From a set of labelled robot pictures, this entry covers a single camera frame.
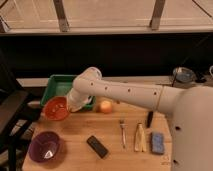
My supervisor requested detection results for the purple bowl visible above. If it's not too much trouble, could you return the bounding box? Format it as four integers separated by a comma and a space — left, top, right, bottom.
28, 131, 60, 163

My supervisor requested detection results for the green plastic tray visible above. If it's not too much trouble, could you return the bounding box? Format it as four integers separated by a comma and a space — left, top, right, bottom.
40, 74, 98, 112

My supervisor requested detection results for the yellow apple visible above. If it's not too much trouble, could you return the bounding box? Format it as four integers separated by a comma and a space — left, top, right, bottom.
100, 101, 113, 114

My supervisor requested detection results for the orange bowl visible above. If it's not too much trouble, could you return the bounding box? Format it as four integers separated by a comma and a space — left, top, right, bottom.
42, 96, 69, 121

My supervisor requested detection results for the dark chair at left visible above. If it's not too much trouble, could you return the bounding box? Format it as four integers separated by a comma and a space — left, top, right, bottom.
0, 50, 41, 171

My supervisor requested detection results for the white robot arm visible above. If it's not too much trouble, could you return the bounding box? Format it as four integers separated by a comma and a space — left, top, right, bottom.
67, 67, 213, 171

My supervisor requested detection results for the blue sponge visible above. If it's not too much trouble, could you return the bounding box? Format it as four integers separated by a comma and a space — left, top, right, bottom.
151, 132, 165, 155

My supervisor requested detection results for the cream corn husk toy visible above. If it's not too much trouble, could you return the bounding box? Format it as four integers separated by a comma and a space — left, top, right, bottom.
134, 123, 147, 152

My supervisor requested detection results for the grey bowl in background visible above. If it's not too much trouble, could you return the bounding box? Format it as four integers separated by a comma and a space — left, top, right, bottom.
173, 67, 196, 83

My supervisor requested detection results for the silver fork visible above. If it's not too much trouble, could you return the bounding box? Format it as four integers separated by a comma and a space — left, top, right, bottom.
119, 120, 126, 149

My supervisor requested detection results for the black handled knife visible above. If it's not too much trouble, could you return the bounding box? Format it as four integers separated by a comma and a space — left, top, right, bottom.
146, 111, 154, 128

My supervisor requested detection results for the black rectangular remote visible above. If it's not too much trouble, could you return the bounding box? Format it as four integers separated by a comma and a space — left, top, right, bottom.
87, 136, 109, 158

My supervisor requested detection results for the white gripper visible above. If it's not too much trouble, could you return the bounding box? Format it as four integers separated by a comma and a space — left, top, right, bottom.
66, 89, 92, 113

